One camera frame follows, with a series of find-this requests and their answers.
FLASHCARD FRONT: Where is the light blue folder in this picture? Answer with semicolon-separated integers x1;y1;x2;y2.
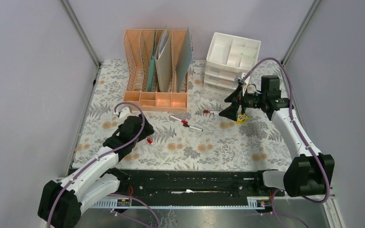
175;27;192;92

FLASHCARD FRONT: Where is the teal folder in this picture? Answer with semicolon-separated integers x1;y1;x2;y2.
147;30;157;92

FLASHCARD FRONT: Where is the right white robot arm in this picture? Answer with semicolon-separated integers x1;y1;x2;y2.
219;76;335;203

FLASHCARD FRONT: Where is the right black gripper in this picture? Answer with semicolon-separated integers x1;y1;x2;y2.
218;84;266;122

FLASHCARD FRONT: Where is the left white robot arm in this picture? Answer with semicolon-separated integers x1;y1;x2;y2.
37;114;154;228

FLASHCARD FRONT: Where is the floral patterned desk mat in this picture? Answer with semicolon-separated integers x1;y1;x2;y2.
71;59;291;171

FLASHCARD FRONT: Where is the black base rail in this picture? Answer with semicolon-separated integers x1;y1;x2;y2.
106;168;274;209

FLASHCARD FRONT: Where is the orange plastic file organizer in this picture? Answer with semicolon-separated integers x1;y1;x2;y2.
123;28;192;112

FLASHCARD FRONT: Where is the white plastic drawer unit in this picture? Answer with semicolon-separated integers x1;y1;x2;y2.
203;32;261;95

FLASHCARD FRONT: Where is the black cap white marker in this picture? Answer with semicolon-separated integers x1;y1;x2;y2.
183;123;203;132

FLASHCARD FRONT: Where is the yellow owl eraser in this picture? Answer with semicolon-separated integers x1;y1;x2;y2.
236;114;249;124

